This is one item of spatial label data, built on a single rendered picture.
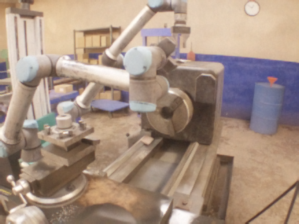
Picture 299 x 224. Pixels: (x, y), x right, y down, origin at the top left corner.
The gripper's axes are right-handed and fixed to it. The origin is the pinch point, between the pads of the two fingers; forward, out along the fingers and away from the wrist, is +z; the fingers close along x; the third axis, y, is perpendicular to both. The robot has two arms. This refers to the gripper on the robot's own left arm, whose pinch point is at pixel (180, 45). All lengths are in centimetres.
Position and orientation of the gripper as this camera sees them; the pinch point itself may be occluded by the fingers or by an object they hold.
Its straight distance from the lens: 148.9
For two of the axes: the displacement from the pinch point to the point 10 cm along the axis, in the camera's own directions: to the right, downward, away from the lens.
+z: 0.0, 9.5, 3.0
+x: 9.8, -0.5, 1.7
